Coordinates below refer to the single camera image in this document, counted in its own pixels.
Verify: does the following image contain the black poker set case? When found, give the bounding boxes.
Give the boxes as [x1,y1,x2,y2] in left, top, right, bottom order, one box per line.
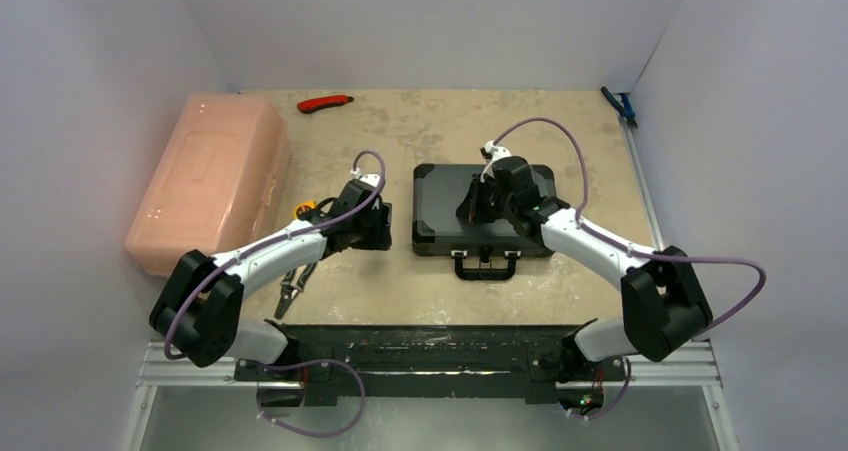
[411,163,553,281]

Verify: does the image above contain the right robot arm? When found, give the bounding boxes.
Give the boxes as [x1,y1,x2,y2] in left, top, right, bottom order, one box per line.
[457,156,713,378]

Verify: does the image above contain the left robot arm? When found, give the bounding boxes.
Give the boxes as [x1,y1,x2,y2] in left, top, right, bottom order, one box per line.
[149,174,391,380]

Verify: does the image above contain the yellow tape measure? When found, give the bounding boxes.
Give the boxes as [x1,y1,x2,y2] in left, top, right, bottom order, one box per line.
[293,201,317,219]

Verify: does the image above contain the red utility knife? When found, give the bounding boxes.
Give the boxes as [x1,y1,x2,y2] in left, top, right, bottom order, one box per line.
[296,94,355,115]

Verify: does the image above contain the pink translucent storage box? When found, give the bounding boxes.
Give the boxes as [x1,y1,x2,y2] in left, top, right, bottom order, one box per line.
[125,93,291,277]

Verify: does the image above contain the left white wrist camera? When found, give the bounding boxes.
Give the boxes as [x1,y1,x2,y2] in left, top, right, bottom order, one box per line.
[350,167,384,188]

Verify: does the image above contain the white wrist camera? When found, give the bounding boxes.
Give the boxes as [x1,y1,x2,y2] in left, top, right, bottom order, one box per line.
[479,141,512,183]
[350,167,384,188]

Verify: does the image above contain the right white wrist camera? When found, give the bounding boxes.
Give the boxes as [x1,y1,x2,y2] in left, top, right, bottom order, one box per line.
[479,141,512,183]

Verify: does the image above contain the black handled pliers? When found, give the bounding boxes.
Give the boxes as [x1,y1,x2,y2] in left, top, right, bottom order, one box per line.
[274,262,318,320]

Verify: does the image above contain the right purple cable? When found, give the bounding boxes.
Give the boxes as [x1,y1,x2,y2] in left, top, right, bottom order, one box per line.
[493,117,768,423]

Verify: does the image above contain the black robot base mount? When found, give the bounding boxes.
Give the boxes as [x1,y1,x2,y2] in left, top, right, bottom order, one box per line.
[235,325,625,409]

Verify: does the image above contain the blue handled pliers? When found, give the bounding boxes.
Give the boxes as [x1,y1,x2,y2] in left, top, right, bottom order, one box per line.
[600,86,638,129]

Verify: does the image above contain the aluminium frame rail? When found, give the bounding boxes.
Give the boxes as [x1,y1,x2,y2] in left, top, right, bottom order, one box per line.
[122,341,740,450]

